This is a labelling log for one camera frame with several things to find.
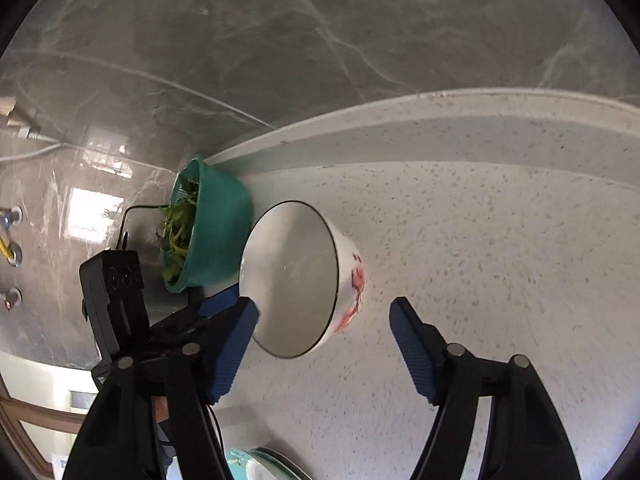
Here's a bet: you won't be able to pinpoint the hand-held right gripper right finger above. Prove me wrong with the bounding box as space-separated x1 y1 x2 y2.
389 296 583 480

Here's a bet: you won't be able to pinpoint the green plastic colander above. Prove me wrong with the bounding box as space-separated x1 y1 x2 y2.
162 156 252 294

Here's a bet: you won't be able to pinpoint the black cable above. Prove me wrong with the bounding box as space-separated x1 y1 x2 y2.
117 203 173 253

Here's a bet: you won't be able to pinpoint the leafy green vegetables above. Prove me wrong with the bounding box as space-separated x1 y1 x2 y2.
156 176 201 283

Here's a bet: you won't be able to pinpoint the teal floral round plate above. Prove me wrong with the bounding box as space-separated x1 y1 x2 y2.
225 447 316 480

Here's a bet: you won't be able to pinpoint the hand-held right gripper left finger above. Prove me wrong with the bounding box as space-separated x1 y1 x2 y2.
62 297 259 480

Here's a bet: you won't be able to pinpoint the white bowl red flower print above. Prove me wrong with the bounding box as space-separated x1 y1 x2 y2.
239 201 366 359

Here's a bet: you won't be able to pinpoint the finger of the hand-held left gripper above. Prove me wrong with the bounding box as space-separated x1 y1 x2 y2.
185 285 241 328

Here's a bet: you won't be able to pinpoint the white power cable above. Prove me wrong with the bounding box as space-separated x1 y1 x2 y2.
0 95 68 163

